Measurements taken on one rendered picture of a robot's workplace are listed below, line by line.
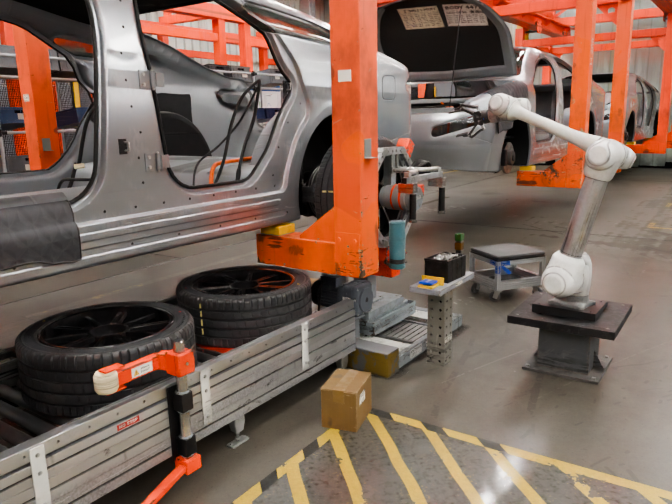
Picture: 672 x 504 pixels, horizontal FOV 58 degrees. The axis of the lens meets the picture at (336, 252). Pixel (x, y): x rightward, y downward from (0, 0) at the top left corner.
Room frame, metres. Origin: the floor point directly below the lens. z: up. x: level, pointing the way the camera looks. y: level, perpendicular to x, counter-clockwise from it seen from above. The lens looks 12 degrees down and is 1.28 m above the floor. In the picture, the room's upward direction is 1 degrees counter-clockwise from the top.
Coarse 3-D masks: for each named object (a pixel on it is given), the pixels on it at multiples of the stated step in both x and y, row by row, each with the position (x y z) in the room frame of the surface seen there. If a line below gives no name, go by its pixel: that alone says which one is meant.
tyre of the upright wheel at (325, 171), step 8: (384, 144) 3.42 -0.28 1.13; (392, 144) 3.49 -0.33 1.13; (328, 152) 3.33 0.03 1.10; (328, 160) 3.30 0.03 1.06; (320, 168) 3.28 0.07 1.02; (328, 168) 3.25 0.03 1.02; (320, 176) 3.26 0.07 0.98; (328, 176) 3.23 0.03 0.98; (320, 184) 3.24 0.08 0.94; (328, 184) 3.22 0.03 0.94; (320, 192) 3.23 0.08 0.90; (328, 192) 3.20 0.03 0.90; (320, 200) 3.23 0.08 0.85; (328, 200) 3.20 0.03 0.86; (320, 208) 3.23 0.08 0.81; (328, 208) 3.20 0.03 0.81; (320, 216) 3.24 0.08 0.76; (400, 216) 3.57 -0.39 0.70
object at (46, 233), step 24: (0, 216) 2.02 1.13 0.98; (24, 216) 2.08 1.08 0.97; (48, 216) 2.15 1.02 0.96; (72, 216) 2.22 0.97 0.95; (0, 240) 1.98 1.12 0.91; (24, 240) 2.04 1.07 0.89; (48, 240) 2.11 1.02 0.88; (72, 240) 2.19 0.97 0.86; (0, 264) 1.98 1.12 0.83; (24, 264) 2.03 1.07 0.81
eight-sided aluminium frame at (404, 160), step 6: (378, 150) 3.26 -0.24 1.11; (384, 150) 3.25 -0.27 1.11; (390, 150) 3.31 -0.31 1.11; (396, 150) 3.37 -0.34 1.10; (402, 150) 3.41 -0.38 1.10; (378, 156) 3.23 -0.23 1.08; (384, 156) 3.25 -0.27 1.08; (402, 156) 3.44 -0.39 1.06; (408, 156) 3.47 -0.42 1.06; (378, 162) 3.21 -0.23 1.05; (402, 162) 3.50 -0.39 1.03; (408, 162) 3.47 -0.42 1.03; (378, 168) 3.20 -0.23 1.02; (402, 216) 3.52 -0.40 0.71; (408, 216) 3.50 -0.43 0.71; (408, 222) 3.48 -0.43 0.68; (408, 228) 3.48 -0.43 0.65; (378, 234) 3.20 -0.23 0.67; (378, 240) 3.21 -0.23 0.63; (384, 240) 3.25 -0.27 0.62; (378, 246) 3.26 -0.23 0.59; (384, 246) 3.25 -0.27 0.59
